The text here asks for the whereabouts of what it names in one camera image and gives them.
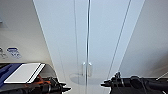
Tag white door handle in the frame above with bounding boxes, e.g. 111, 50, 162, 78
82, 62, 87, 76
88, 62, 93, 76

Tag flat white board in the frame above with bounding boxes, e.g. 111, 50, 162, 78
3, 62, 47, 84

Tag tall white wardrobe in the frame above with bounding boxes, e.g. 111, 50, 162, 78
32, 0, 146, 94

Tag blue plastic object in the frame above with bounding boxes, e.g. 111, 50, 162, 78
0, 63, 22, 88

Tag blue and white wall sign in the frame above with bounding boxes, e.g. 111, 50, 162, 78
6, 47, 23, 60

